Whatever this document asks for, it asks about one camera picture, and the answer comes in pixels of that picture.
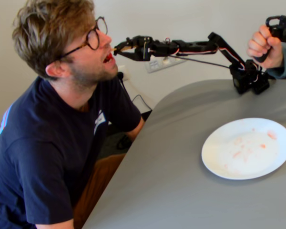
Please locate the beige wooden fork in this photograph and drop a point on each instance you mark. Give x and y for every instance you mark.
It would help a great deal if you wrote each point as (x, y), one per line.
(126, 48)

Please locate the tortoiseshell round eyeglasses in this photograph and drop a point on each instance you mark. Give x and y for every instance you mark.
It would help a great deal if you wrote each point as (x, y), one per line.
(94, 40)

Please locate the white name sticker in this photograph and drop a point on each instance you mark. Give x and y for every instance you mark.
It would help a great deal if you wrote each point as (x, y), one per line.
(100, 119)

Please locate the white round plate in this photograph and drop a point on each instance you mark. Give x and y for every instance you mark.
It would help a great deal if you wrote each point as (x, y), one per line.
(248, 167)

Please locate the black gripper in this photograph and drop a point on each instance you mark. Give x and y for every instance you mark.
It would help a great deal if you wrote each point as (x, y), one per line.
(137, 46)

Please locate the operator bare hand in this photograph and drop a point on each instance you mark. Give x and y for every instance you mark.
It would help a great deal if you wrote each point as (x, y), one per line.
(264, 45)

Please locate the black leader arm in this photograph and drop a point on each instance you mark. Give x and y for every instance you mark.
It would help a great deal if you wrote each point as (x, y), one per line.
(284, 26)

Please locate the white triple wall socket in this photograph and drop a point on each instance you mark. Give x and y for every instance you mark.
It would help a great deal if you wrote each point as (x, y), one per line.
(157, 65)

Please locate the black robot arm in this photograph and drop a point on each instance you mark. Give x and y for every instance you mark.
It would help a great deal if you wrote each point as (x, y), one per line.
(238, 76)

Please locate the person in navy T-shirt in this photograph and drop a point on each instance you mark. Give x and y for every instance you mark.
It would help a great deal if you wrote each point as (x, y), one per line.
(38, 143)

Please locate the white single wall socket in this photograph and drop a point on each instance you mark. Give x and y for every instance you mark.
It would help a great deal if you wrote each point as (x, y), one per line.
(126, 70)

